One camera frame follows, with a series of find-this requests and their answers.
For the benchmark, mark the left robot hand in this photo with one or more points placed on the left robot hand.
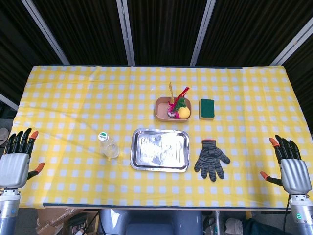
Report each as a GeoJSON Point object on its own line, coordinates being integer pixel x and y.
{"type": "Point", "coordinates": [13, 166]}

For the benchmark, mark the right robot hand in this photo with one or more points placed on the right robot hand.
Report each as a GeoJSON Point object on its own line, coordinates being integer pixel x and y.
{"type": "Point", "coordinates": [292, 171]}

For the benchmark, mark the clear plastic bottle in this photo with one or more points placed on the clear plastic bottle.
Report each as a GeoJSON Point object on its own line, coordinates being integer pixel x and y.
{"type": "Point", "coordinates": [109, 148]}

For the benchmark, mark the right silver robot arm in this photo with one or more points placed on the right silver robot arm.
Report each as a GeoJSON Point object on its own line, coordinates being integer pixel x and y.
{"type": "Point", "coordinates": [302, 215]}

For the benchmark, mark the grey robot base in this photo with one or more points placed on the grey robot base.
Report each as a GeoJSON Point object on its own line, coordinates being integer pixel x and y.
{"type": "Point", "coordinates": [151, 222]}

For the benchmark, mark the rectangular metal tray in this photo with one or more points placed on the rectangular metal tray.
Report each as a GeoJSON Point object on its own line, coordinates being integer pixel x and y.
{"type": "Point", "coordinates": [160, 150]}

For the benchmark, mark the cardboard box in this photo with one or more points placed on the cardboard box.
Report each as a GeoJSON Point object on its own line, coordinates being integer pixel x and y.
{"type": "Point", "coordinates": [52, 220]}

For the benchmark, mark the white cloth bundle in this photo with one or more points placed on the white cloth bundle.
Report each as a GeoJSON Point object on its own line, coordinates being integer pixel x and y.
{"type": "Point", "coordinates": [234, 225]}

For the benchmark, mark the grey knitted work glove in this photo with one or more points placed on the grey knitted work glove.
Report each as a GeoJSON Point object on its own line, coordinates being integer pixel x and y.
{"type": "Point", "coordinates": [211, 159]}

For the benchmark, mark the green and yellow sponge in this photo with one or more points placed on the green and yellow sponge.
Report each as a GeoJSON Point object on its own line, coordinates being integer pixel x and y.
{"type": "Point", "coordinates": [207, 109]}

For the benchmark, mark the yellow checkered tablecloth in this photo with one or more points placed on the yellow checkered tablecloth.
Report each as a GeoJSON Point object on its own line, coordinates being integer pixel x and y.
{"type": "Point", "coordinates": [97, 98]}

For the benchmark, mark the yellow toy fruit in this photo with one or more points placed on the yellow toy fruit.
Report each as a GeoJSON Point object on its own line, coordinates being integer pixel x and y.
{"type": "Point", "coordinates": [183, 112]}

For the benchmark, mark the colourful feather shuttlecock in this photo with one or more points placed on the colourful feather shuttlecock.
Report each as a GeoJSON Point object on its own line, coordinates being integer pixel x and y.
{"type": "Point", "coordinates": [174, 104]}

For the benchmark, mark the brown rectangular bowl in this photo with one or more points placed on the brown rectangular bowl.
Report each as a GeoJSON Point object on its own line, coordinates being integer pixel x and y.
{"type": "Point", "coordinates": [162, 112]}

